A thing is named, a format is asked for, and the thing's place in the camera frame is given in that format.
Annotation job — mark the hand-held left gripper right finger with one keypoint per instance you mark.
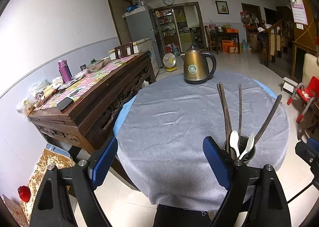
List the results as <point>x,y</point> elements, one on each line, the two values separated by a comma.
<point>214,162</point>

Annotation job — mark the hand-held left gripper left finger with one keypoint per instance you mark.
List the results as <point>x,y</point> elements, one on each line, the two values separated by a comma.
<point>106,157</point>

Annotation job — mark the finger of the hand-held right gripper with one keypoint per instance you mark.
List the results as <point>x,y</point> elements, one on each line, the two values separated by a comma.
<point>309,154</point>

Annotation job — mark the grey utensil holder cup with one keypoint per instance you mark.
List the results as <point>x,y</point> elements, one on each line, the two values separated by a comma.
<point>243,140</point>

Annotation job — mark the dark wooden chopstick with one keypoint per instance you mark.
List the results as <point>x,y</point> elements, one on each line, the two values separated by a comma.
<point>240,110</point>
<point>271,117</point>
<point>226,115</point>
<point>223,115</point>
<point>268,117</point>

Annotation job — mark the white ceramic spoon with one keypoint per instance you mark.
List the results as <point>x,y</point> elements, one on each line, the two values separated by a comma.
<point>250,142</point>
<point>234,140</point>

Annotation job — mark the blue under cloth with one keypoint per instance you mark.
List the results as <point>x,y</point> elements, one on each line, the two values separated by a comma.
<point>124,115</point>

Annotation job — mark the carved dark wooden sideboard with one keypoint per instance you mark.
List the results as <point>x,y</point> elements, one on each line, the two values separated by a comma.
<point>94,107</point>

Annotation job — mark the grey tablecloth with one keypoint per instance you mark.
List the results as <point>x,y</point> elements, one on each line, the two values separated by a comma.
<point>174,122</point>

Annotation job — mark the golden patterned cloth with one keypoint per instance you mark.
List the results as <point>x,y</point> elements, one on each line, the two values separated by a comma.
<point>47,169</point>

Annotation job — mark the red child chair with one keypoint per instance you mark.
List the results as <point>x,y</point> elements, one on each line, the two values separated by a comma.
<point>310,90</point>

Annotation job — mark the person's dark trousers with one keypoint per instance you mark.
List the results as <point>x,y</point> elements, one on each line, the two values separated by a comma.
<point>179,217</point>

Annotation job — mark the black smartphone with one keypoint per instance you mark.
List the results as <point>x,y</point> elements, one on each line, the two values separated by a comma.
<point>65,103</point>

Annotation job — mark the small white stool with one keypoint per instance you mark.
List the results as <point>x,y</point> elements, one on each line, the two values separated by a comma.
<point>289,85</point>

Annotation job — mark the colourful patterned table cover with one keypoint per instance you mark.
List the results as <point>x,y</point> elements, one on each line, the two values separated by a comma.
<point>99,75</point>

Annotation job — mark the cream armchair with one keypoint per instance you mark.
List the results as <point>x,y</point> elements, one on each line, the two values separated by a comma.
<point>309,67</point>

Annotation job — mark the red round object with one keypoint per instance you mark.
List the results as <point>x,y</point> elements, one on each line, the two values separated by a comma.
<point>24,193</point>

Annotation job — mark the lidded bowl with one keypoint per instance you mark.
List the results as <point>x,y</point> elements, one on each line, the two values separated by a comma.
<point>94,65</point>

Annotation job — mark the purple water bottle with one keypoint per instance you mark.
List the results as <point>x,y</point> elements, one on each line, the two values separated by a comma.
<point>64,72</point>

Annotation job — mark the pile of food packets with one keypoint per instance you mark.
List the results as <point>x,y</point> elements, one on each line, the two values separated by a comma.
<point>37,90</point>

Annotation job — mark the golden electric kettle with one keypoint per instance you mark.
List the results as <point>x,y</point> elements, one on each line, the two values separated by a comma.
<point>194,67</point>

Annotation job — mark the brown wooden chair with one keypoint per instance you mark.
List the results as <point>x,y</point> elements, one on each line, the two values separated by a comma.
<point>123,50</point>

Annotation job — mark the round yellow electric heater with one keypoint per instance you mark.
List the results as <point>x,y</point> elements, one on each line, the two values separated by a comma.
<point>169,60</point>

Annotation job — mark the orange cardboard box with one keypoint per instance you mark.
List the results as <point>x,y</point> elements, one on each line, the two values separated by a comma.
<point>227,44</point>
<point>234,49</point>

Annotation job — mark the white chest freezer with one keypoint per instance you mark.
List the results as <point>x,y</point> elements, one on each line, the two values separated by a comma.
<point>142,45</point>

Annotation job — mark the blue water jug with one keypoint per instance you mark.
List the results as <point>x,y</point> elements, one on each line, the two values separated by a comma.
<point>175,49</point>
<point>244,45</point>

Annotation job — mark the dark wooden dining chair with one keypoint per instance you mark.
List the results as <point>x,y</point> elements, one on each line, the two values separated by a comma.
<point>208,39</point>

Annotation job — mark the wooden stair railing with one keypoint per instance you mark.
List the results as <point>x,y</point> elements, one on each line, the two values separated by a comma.
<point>271,35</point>

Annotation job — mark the dark wooden back table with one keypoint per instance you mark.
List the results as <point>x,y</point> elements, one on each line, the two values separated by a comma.
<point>224,35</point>

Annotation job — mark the orange flat box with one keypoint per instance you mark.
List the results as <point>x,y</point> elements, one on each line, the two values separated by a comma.
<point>231,30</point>

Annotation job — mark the metal basin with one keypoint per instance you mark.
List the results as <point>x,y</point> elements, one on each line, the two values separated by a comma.
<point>219,28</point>

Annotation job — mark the grey refrigerator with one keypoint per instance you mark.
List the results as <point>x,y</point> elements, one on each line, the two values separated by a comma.
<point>139,25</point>

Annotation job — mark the brown wooden door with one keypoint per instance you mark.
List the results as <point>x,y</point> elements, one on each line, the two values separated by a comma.
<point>119,15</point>

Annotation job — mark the glass display cabinet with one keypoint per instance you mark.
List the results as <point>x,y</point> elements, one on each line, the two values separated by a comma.
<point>165,25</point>

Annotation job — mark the pink wall calendar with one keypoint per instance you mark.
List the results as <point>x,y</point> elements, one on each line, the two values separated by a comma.
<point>300,15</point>

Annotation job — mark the framed wall picture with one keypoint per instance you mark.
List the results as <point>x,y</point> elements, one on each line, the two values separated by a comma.
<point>221,7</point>

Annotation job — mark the round wall clock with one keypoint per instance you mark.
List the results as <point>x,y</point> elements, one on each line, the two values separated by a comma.
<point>168,0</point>

